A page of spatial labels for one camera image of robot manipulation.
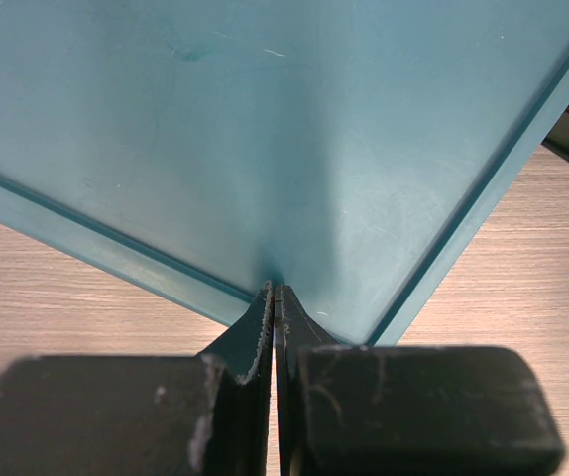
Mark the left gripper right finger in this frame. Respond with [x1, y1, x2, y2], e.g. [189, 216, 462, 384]
[274, 286, 565, 475]

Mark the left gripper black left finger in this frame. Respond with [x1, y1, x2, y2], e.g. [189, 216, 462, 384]
[0, 283, 274, 475]

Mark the teal drawer organizer box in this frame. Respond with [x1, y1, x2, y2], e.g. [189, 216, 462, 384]
[0, 1, 569, 345]

